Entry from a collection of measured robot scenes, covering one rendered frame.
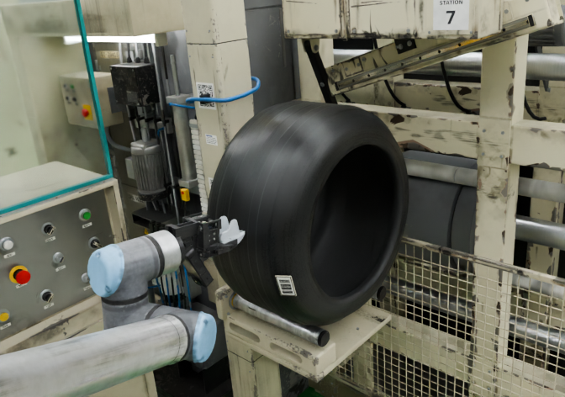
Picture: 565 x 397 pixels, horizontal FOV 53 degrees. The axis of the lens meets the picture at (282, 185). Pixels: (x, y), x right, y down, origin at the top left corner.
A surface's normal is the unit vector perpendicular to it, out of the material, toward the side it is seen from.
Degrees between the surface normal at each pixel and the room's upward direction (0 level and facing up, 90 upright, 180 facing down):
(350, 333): 0
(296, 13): 90
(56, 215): 90
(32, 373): 59
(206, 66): 90
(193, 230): 90
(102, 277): 78
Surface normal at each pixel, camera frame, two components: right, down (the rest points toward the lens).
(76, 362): 0.81, -0.51
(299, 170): 0.11, -0.23
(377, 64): -0.67, 0.30
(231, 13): 0.74, 0.18
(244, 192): -0.62, -0.20
